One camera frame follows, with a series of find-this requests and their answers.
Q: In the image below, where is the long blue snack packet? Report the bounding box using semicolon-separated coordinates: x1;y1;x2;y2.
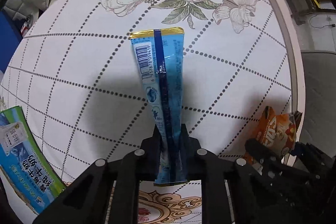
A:
130;27;185;185

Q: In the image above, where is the orange panda snack packet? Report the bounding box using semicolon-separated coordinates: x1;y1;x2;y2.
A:
251;106;302;160

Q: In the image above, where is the open cardboard box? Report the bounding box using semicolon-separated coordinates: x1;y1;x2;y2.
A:
1;106;66;214

